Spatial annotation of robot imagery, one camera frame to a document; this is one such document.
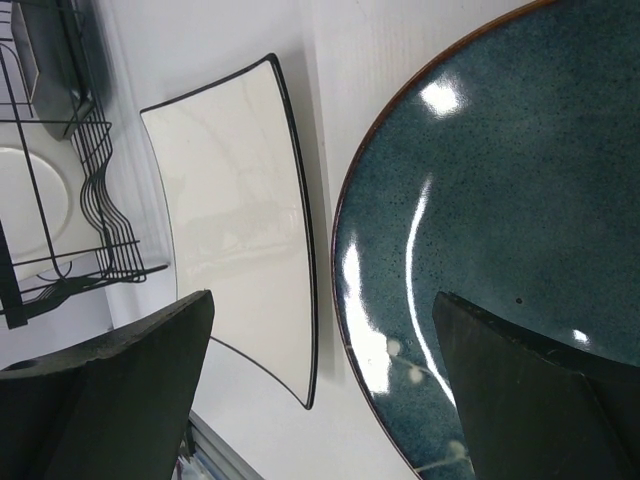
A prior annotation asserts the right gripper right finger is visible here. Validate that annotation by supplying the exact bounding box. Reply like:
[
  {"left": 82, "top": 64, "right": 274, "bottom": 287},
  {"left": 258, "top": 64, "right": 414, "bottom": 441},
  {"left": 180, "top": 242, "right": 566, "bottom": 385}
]
[{"left": 432, "top": 292, "right": 639, "bottom": 479}]

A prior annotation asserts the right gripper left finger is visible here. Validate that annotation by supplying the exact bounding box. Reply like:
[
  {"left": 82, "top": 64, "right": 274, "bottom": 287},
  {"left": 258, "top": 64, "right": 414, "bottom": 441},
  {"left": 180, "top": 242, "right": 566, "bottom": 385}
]
[{"left": 1, "top": 290, "right": 215, "bottom": 479}]

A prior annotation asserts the black wire dish rack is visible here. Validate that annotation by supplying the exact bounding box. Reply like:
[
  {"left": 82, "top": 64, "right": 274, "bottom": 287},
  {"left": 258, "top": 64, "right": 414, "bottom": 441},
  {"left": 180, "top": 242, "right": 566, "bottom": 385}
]
[{"left": 1, "top": 1, "right": 150, "bottom": 329}]

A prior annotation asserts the white square plate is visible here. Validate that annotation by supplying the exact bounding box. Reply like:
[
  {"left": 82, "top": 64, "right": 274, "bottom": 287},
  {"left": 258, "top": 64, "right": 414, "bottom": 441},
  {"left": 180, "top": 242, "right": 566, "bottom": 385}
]
[
  {"left": 140, "top": 54, "right": 318, "bottom": 408},
  {"left": 1, "top": 123, "right": 101, "bottom": 281}
]

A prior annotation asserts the dark blue round plate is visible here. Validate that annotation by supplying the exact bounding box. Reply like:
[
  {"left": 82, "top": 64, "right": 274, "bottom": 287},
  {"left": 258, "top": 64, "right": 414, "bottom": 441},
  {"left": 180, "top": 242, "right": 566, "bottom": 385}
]
[{"left": 332, "top": 1, "right": 639, "bottom": 479}]

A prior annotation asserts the black square dish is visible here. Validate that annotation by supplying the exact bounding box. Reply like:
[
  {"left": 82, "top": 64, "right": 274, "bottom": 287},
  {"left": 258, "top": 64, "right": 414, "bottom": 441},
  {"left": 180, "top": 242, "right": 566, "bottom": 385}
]
[{"left": 10, "top": 1, "right": 101, "bottom": 141}]

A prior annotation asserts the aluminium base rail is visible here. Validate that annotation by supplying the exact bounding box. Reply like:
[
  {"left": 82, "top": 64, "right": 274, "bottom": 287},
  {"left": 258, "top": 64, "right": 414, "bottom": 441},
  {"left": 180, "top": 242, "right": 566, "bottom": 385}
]
[{"left": 171, "top": 411, "right": 263, "bottom": 480}]

